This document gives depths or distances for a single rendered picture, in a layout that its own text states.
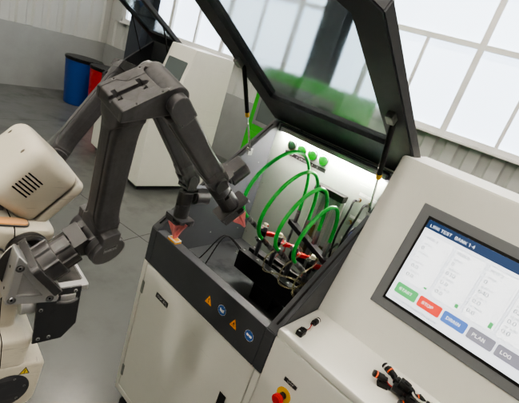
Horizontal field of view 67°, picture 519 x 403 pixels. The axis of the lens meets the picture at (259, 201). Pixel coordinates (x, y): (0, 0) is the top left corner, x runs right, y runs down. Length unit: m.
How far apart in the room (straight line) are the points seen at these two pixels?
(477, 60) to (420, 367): 4.28
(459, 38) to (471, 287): 4.25
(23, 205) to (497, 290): 1.19
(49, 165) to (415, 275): 1.03
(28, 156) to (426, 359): 1.16
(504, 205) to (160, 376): 1.41
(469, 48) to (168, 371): 4.63
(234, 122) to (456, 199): 5.32
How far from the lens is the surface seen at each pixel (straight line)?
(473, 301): 1.27
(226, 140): 6.47
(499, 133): 5.19
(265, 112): 4.45
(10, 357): 1.23
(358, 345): 1.34
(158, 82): 0.69
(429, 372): 1.33
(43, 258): 0.89
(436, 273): 1.28
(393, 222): 1.32
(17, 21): 7.93
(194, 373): 1.63
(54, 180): 0.97
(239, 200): 1.15
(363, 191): 1.61
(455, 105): 5.18
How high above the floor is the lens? 1.70
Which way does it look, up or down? 20 degrees down
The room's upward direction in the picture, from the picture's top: 18 degrees clockwise
